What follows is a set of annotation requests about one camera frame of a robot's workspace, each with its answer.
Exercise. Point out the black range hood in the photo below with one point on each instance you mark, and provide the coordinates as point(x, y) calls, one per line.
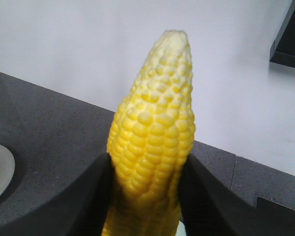
point(282, 50)

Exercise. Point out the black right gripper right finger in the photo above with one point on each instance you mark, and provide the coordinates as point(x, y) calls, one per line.
point(209, 208)

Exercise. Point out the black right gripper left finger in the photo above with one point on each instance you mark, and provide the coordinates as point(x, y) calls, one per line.
point(64, 214)

